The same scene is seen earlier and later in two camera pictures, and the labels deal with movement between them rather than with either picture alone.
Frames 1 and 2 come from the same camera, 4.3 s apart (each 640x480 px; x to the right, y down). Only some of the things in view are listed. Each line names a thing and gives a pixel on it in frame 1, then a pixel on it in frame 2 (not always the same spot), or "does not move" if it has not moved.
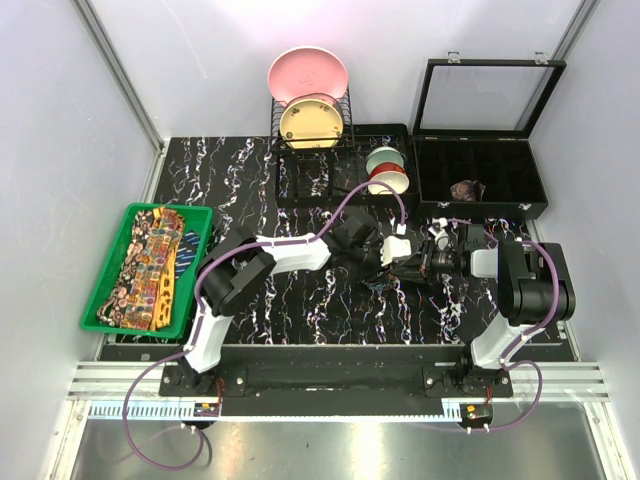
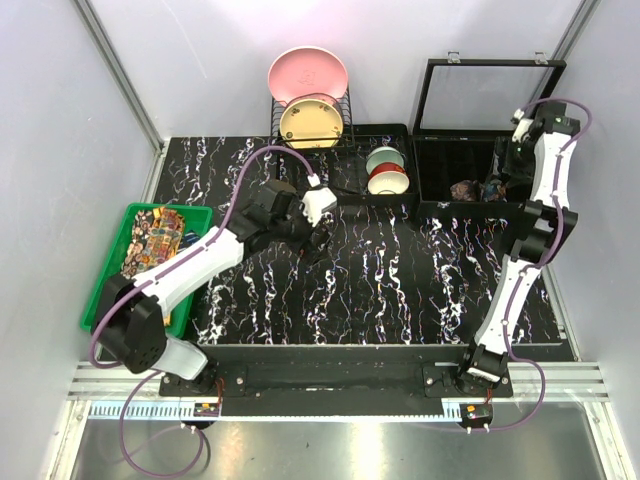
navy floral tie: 382,283 -> 491,192
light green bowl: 384,154 does not move
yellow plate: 311,118 does not move
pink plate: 306,70 does not move
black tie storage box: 507,165 does not move
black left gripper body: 365,257 -> 296,229
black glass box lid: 483,97 does not move
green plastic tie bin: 197,220 does not move
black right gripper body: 444,261 -> 518,160
